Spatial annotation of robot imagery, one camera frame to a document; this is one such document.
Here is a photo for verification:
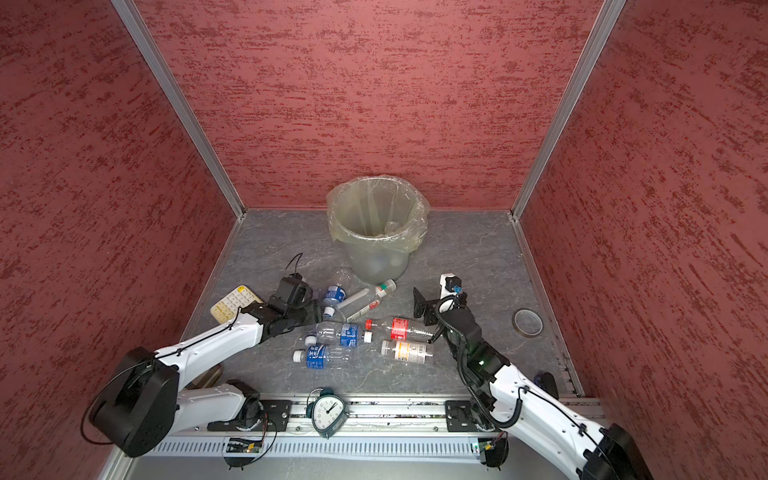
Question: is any blue tool right edge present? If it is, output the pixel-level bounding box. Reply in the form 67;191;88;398
534;372;560;400

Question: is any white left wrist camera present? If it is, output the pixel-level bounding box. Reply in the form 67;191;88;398
269;273;313;312

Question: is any tape roll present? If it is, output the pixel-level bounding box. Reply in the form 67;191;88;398
512;308;544;338

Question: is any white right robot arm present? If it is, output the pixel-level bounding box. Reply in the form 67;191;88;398
413;286;652;479

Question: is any clear green bin liner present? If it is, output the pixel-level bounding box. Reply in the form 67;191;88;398
326;175;431;253

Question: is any green cap slim bottle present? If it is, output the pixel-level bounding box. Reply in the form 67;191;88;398
336;279;397;322

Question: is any green heart alarm clock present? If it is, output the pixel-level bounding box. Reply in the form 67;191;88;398
306;388;348;439

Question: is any aluminium right corner post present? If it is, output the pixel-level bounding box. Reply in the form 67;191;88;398
511;0;626;222

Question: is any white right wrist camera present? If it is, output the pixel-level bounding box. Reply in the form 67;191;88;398
439;273;463;300

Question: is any striped roll left edge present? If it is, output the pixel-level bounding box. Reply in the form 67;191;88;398
187;364;223;390

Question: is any aluminium left corner post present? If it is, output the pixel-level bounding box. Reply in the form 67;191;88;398
111;0;247;221

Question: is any beige calculator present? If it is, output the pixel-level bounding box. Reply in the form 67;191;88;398
210;285;263;324

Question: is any aluminium corner post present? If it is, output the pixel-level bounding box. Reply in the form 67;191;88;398
111;0;247;221
511;0;626;222

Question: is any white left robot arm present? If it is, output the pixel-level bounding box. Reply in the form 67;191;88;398
81;299;323;458

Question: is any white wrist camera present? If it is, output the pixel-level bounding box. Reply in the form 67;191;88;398
269;273;313;312
439;273;463;300

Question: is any yellow label white cap bottle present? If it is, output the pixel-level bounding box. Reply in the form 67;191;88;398
380;340;434;365

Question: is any aluminium front rail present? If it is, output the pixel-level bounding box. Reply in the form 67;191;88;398
147;395;494;463

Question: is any blue label bottle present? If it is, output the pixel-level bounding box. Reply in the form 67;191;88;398
322;282;347;320
304;322;372;348
292;345;352;370

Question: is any red label bottle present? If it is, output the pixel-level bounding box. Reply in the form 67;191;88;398
362;317;434;344

